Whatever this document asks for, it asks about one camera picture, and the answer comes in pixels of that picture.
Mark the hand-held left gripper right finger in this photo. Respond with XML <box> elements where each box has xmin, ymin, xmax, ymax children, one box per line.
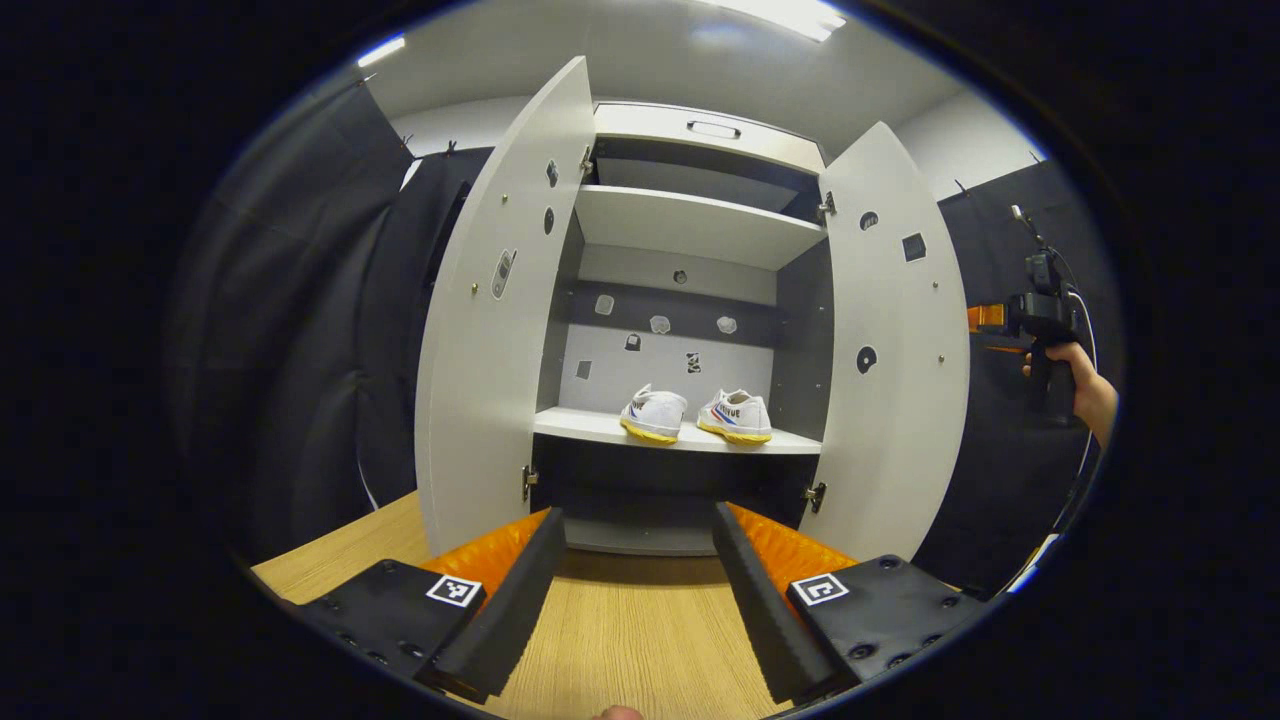
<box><xmin>712</xmin><ymin>502</ymin><xmax>991</xmax><ymax>706</ymax></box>

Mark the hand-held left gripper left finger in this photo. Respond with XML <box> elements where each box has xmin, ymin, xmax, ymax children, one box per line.
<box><xmin>295</xmin><ymin>507</ymin><xmax>568</xmax><ymax>706</ymax></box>

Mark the white cabinet door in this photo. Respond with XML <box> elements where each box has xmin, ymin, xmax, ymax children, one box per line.
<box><xmin>415</xmin><ymin>55</ymin><xmax>598</xmax><ymax>558</ymax></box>
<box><xmin>800</xmin><ymin>121</ymin><xmax>973</xmax><ymax>563</ymax></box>

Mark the black backdrop cloth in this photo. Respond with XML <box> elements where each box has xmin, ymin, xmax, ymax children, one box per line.
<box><xmin>165</xmin><ymin>80</ymin><xmax>1126</xmax><ymax>601</ymax></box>

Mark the white cabinet drawer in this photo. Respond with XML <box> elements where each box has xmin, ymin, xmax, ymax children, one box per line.
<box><xmin>593</xmin><ymin>102</ymin><xmax>829</xmax><ymax>174</ymax></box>

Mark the white canvas shoe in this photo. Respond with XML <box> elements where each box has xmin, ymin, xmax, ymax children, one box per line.
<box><xmin>696</xmin><ymin>388</ymin><xmax>774</xmax><ymax>446</ymax></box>
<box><xmin>619</xmin><ymin>383</ymin><xmax>690</xmax><ymax>446</ymax></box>

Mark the large ceiling light panel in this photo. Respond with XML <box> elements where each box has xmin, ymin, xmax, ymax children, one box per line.
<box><xmin>700</xmin><ymin>0</ymin><xmax>847</xmax><ymax>43</ymax></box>

